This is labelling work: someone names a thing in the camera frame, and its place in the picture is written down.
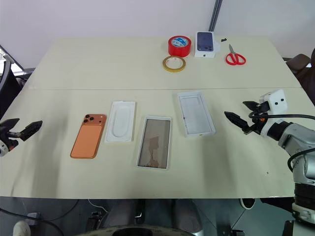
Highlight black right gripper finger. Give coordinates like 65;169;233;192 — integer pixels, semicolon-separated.
224;111;250;130
242;100;259;112

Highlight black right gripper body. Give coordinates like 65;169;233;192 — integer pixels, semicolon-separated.
242;102;271;136

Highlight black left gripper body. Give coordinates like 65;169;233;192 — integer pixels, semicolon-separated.
0;129;23;151

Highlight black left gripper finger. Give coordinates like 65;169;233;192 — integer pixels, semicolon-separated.
20;120;43;142
0;118;21;132

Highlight white empty phone box half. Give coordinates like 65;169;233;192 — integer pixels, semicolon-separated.
177;91;217;138

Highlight white box with purple phone print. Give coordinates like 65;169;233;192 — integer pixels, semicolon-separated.
194;31;221;59

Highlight phone box tray with screen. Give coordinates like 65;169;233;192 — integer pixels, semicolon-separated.
134;116;173;171

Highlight black chair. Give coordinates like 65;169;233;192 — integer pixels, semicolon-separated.
0;44;28;118

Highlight orange smartphone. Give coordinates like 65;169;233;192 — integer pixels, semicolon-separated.
70;113;108;160

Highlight brown chair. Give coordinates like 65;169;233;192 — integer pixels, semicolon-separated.
286;47;315;98

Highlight white round object under table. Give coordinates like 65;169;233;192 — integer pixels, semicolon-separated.
239;197;257;210

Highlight yellow tape roll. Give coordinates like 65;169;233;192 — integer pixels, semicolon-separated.
162;55;187;73

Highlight white moulded tray insert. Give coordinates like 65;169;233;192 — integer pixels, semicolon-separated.
104;100;138;144

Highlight white shoe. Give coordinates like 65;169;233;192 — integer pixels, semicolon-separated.
13;220;32;236

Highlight red tape roll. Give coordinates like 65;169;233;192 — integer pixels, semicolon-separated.
168;35;192;58

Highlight black metal pole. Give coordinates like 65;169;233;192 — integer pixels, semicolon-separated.
208;0;223;32

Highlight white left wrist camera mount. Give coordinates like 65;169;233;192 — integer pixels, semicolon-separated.
0;141;10;158

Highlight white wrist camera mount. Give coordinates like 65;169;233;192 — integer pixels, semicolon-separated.
0;141;10;158
259;89;288;115

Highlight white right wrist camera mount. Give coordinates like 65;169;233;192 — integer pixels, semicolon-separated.
259;89;288;115

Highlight red handled scissors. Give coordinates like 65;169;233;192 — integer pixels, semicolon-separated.
225;44;247;66

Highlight black floor cable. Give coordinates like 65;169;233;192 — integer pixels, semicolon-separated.
0;198;80;236

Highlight white floor cable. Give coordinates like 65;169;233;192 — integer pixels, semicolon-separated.
87;198;108;213

